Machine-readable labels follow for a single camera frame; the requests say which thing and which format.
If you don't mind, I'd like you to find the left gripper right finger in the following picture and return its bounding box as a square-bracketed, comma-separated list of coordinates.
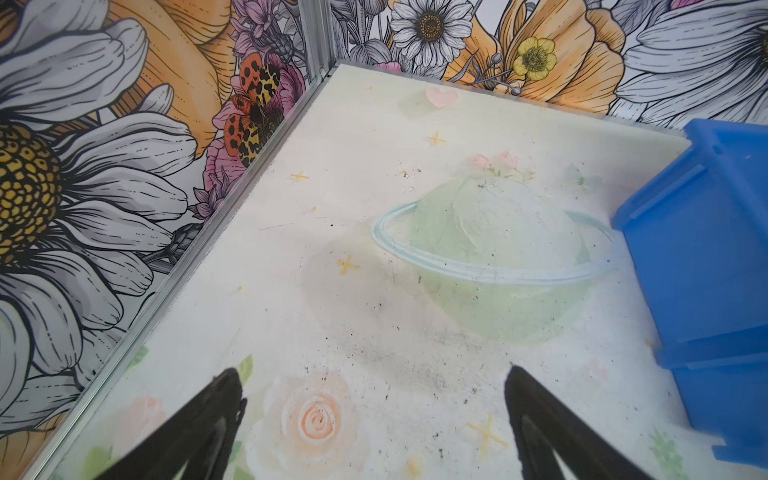
[504, 365, 651, 480]

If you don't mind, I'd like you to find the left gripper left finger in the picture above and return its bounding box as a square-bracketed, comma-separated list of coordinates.
[98, 368, 247, 479]

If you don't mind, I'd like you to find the blue plastic storage bin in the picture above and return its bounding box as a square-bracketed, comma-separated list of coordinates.
[611, 119, 767, 468]

